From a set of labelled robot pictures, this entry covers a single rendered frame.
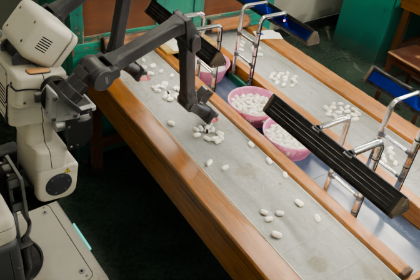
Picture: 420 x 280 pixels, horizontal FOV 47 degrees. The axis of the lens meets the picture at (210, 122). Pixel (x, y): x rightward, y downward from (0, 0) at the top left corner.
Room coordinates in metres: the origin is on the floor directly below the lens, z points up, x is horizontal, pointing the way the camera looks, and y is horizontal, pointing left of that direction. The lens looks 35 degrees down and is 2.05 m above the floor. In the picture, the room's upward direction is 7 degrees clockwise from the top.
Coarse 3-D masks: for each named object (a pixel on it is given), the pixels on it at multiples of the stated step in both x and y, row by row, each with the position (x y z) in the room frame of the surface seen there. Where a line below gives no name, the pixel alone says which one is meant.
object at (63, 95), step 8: (72, 72) 1.31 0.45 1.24; (64, 80) 1.27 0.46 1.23; (72, 80) 1.27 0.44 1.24; (80, 80) 1.27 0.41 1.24; (56, 88) 1.25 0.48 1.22; (64, 88) 1.25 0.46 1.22; (72, 88) 1.25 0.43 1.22; (80, 88) 1.27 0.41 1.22; (88, 88) 1.29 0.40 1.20; (64, 96) 1.21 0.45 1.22; (72, 96) 1.24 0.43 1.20; (80, 96) 1.26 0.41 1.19; (72, 104) 1.22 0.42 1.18
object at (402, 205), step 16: (272, 96) 1.55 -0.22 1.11; (272, 112) 1.50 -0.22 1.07; (288, 112) 1.47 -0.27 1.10; (288, 128) 1.42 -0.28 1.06; (304, 128) 1.39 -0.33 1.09; (304, 144) 1.35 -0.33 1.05; (320, 144) 1.32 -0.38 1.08; (336, 144) 1.29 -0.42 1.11; (336, 160) 1.25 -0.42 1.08; (352, 160) 1.23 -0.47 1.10; (352, 176) 1.19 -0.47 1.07; (368, 176) 1.17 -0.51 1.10; (368, 192) 1.13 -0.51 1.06; (384, 192) 1.11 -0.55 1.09; (400, 192) 1.09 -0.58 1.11; (384, 208) 1.07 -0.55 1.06; (400, 208) 1.06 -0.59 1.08
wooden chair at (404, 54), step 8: (400, 48) 3.57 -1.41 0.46; (408, 48) 3.59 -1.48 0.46; (416, 48) 3.62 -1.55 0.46; (392, 56) 3.43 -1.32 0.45; (400, 56) 3.42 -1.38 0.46; (408, 56) 3.45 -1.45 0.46; (416, 56) 3.47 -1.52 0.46; (392, 64) 3.46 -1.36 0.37; (400, 64) 3.38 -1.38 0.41; (408, 64) 3.31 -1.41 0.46; (416, 64) 3.32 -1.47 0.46; (400, 72) 3.61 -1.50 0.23; (408, 72) 3.31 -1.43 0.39; (416, 72) 3.26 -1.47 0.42; (408, 80) 3.68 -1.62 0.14; (416, 80) 3.63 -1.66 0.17; (376, 96) 3.46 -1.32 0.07; (416, 120) 3.17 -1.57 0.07
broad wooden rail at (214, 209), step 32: (96, 96) 2.09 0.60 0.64; (128, 96) 1.94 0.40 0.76; (128, 128) 1.79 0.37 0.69; (160, 128) 1.72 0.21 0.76; (160, 160) 1.55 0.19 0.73; (192, 160) 1.54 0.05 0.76; (192, 192) 1.35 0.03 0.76; (192, 224) 1.33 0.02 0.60; (224, 224) 1.20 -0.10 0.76; (224, 256) 1.16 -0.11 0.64; (256, 256) 1.08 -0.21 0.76
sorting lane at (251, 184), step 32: (160, 64) 2.33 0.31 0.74; (160, 96) 2.01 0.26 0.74; (224, 128) 1.82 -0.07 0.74; (224, 160) 1.59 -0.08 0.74; (256, 160) 1.61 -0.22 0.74; (224, 192) 1.39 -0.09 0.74; (256, 192) 1.41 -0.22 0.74; (288, 192) 1.44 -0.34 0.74; (256, 224) 1.25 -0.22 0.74; (288, 224) 1.27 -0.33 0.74; (320, 224) 1.29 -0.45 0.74; (288, 256) 1.12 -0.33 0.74; (320, 256) 1.14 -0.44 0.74; (352, 256) 1.15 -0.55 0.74
